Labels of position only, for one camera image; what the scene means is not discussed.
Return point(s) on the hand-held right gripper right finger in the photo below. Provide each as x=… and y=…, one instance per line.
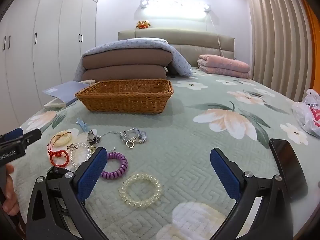
x=225, y=175

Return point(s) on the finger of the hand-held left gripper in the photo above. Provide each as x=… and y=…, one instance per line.
x=13, y=133
x=31, y=136

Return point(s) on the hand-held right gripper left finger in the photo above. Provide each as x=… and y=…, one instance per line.
x=92, y=172

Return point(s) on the silver star hair clip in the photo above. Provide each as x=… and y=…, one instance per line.
x=92, y=138

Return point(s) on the clear crystal hair clip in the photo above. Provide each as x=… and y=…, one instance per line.
x=140, y=135

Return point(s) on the brown wicker basket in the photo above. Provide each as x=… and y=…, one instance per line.
x=125, y=100

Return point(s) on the person's left hand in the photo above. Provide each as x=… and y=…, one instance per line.
x=11, y=197

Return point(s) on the white book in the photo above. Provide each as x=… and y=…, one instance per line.
x=53, y=103

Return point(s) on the blue hair clip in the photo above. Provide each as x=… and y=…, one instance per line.
x=82, y=127

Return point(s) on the green floral bedspread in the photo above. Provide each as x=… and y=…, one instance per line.
x=187, y=140

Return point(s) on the blue book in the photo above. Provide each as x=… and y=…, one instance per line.
x=62, y=91

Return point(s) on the black phone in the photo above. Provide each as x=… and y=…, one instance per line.
x=290, y=170

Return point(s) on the cream fuzzy cloth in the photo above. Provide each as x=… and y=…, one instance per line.
x=87, y=81

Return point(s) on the white plastic bag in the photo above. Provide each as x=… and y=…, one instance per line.
x=306, y=115

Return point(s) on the brown folded quilt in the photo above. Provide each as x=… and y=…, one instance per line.
x=125, y=56
x=122, y=73

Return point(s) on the white wardrobe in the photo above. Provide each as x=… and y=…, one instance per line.
x=50, y=30

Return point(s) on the pink folded quilt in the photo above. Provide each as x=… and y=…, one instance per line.
x=222, y=65

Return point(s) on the blue floral blanket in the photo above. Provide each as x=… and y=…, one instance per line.
x=180, y=60

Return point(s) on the beige padded headboard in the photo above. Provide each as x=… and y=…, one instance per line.
x=200, y=42

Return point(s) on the beige curtain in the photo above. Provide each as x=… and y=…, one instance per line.
x=275, y=42

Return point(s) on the orange plush toy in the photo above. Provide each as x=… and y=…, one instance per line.
x=143, y=25

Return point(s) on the orange curtain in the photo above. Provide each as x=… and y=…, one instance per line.
x=315, y=35

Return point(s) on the bright wall lamp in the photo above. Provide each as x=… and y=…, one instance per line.
x=172, y=11

